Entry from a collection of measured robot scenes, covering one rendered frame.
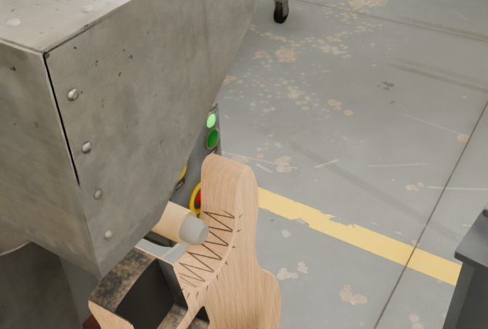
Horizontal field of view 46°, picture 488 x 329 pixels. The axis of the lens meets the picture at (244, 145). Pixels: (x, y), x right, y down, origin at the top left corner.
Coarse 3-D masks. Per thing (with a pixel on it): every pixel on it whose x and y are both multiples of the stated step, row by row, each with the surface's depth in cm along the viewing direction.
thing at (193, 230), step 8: (192, 216) 53; (184, 224) 53; (192, 224) 52; (200, 224) 52; (184, 232) 52; (192, 232) 52; (200, 232) 52; (184, 240) 53; (192, 240) 52; (200, 240) 53
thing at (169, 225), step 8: (168, 208) 53; (176, 208) 53; (184, 208) 54; (168, 216) 53; (176, 216) 53; (184, 216) 53; (160, 224) 53; (168, 224) 53; (176, 224) 52; (160, 232) 54; (168, 232) 53; (176, 232) 52; (176, 240) 53
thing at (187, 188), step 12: (216, 108) 94; (216, 120) 94; (204, 132) 92; (204, 144) 93; (216, 144) 96; (192, 156) 91; (204, 156) 94; (192, 168) 92; (180, 180) 90; (192, 180) 93; (180, 192) 91; (192, 192) 94; (180, 204) 92; (192, 204) 95; (156, 240) 97; (168, 240) 94
